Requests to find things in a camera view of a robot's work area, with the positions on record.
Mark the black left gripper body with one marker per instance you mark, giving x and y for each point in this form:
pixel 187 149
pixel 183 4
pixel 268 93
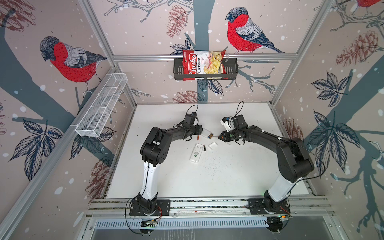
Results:
pixel 195 130

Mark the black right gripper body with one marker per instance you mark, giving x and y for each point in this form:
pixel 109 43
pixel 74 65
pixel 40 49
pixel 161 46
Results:
pixel 230 135

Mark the orange black screwdriver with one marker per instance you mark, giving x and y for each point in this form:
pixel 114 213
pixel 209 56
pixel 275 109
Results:
pixel 216 136

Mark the white battery cover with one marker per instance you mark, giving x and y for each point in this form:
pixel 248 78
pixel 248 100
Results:
pixel 213 145

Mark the grey-faced white remote control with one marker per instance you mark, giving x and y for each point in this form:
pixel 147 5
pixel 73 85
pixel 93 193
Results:
pixel 207 134

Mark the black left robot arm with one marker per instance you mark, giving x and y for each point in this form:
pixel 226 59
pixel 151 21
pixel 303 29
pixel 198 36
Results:
pixel 155 150

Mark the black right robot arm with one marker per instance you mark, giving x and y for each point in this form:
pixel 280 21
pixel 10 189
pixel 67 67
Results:
pixel 294 162

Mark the red cassava chips bag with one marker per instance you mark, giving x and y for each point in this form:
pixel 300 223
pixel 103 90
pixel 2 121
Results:
pixel 203 62

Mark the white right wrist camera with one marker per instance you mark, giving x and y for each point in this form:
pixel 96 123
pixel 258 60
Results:
pixel 227 122

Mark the black wall basket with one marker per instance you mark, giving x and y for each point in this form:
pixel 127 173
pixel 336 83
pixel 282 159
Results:
pixel 228 69

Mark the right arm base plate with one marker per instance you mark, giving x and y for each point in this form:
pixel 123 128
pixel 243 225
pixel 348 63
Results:
pixel 268 206

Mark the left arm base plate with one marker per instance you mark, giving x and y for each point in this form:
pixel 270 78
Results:
pixel 149 208

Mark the white wire mesh basket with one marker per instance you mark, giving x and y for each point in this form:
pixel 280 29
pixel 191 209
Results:
pixel 97 115

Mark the aluminium mounting rail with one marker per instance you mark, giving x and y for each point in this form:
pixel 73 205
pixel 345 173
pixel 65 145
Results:
pixel 296 206

